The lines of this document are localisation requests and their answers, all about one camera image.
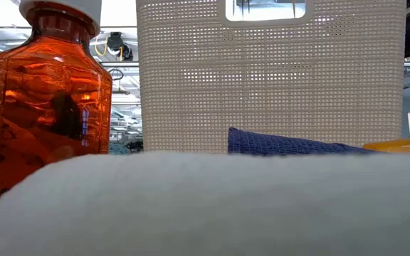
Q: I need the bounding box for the navy blue knit bandage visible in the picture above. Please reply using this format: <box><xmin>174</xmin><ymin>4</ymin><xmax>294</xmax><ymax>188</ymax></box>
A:
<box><xmin>227</xmin><ymin>127</ymin><xmax>380</xmax><ymax>156</ymax></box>

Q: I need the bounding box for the orange bottle with white cap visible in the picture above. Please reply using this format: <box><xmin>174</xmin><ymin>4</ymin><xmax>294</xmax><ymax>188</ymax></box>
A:
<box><xmin>0</xmin><ymin>0</ymin><xmax>114</xmax><ymax>228</ymax></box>

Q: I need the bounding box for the yellow plastic item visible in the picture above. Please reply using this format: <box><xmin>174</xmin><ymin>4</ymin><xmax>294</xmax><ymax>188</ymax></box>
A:
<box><xmin>362</xmin><ymin>136</ymin><xmax>410</xmax><ymax>154</ymax></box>

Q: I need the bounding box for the white perforated plastic basket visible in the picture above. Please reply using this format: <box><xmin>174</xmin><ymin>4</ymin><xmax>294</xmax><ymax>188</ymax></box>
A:
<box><xmin>135</xmin><ymin>0</ymin><xmax>408</xmax><ymax>154</ymax></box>

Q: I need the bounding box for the white small object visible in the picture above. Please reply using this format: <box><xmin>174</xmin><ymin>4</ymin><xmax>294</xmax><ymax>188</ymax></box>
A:
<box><xmin>0</xmin><ymin>151</ymin><xmax>410</xmax><ymax>256</ymax></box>

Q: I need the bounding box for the teal patterned cloth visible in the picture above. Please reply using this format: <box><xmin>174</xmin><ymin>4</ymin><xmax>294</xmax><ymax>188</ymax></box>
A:
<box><xmin>109</xmin><ymin>142</ymin><xmax>132</xmax><ymax>156</ymax></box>

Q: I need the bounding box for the black ceiling cable reel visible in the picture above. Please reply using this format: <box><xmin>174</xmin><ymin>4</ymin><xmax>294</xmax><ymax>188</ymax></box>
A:
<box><xmin>105</xmin><ymin>31</ymin><xmax>134</xmax><ymax>62</ymax></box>

